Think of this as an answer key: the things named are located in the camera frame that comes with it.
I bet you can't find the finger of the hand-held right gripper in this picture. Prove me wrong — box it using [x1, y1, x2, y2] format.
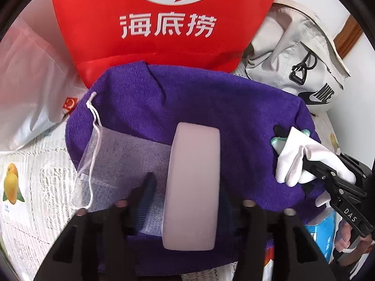
[303, 156, 338, 182]
[337, 154, 372, 185]

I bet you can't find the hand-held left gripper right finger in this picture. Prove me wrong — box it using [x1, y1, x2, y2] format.
[218, 177, 343, 281]

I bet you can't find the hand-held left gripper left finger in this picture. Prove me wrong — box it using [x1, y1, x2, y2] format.
[34, 173, 159, 281]

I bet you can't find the white glove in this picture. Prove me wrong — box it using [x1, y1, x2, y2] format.
[270, 124, 356, 208]

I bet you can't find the white sponge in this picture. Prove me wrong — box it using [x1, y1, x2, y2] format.
[162, 122, 220, 251]

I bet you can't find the white mesh drawstring bag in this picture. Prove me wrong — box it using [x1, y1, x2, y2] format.
[72, 92, 173, 235]

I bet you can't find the person's right hand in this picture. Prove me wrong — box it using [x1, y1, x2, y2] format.
[335, 219, 375, 258]

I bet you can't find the blue tissue pack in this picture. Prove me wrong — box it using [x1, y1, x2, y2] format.
[305, 211, 337, 270]

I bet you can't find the purple towel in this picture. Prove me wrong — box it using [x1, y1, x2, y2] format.
[66, 61, 321, 274]

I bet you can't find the grey waist bag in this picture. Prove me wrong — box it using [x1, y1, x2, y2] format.
[234, 0, 352, 113]

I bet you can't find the white plastic shopping bag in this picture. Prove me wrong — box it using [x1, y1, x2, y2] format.
[0, 16, 90, 153]

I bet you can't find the red paper bag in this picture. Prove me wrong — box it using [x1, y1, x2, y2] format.
[49, 0, 286, 90]

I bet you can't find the brown wooden door frame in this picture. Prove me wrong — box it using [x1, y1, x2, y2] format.
[331, 13, 364, 62]

